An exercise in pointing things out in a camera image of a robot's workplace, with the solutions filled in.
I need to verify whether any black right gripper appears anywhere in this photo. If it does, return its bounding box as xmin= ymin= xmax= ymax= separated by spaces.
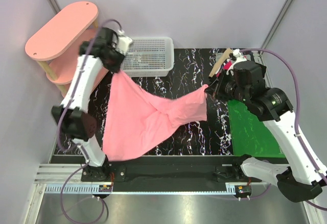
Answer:
xmin=205 ymin=68 xmax=250 ymax=104

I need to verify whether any green cutting mat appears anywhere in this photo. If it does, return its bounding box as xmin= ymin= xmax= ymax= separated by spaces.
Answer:
xmin=227 ymin=101 xmax=285 ymax=158

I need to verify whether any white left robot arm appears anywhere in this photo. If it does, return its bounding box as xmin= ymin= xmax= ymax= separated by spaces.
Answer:
xmin=51 ymin=27 xmax=132 ymax=181

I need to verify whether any magenta folded t-shirt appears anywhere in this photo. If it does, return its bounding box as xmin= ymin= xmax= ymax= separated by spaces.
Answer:
xmin=216 ymin=59 xmax=232 ymax=77

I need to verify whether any grey cloth piece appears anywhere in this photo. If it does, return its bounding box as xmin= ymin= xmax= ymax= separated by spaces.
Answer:
xmin=216 ymin=53 xmax=223 ymax=59

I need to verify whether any pink three-tier wooden shelf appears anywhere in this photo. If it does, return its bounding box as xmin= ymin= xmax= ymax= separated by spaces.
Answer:
xmin=25 ymin=1 xmax=99 ymax=96

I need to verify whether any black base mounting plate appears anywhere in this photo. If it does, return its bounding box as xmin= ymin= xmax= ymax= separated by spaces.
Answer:
xmin=81 ymin=156 xmax=249 ymax=194

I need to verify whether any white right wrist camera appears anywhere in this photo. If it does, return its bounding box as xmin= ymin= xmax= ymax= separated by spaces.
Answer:
xmin=227 ymin=49 xmax=247 ymax=76

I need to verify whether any light pink t-shirt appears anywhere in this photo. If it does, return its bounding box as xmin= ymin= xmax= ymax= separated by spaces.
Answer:
xmin=103 ymin=71 xmax=208 ymax=162

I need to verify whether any white plastic mesh basket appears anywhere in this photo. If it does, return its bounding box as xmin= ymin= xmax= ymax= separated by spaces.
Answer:
xmin=121 ymin=37 xmax=174 ymax=78

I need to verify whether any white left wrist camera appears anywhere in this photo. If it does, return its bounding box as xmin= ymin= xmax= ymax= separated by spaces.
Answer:
xmin=116 ymin=30 xmax=133 ymax=56

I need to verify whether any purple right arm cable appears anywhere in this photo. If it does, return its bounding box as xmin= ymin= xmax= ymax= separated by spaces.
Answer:
xmin=240 ymin=48 xmax=327 ymax=212

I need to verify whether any white slotted cable duct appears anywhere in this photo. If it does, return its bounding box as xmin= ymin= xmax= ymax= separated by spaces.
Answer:
xmin=45 ymin=184 xmax=112 ymax=194

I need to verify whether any beige folded cloth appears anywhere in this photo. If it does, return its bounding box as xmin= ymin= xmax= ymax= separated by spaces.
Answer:
xmin=209 ymin=48 xmax=232 ymax=78

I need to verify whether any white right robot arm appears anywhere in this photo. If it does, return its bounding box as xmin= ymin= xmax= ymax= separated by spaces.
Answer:
xmin=205 ymin=60 xmax=326 ymax=203

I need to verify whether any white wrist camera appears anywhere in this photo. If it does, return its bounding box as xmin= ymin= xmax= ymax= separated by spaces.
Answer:
xmin=116 ymin=30 xmax=133 ymax=56
xmin=227 ymin=49 xmax=247 ymax=76

